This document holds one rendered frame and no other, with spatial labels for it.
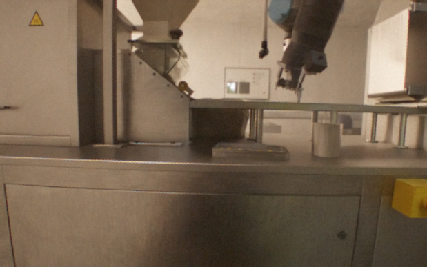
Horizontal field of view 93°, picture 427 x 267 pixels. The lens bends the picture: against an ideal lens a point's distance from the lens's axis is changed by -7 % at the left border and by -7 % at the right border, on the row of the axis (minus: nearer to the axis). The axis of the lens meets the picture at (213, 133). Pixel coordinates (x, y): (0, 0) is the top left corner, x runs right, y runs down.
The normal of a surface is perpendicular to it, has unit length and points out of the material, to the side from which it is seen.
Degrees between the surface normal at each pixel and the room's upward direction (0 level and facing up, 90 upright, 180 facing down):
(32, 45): 90
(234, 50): 90
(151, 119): 90
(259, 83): 90
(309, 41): 122
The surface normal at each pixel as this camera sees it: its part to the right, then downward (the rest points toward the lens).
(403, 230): -0.02, 0.10
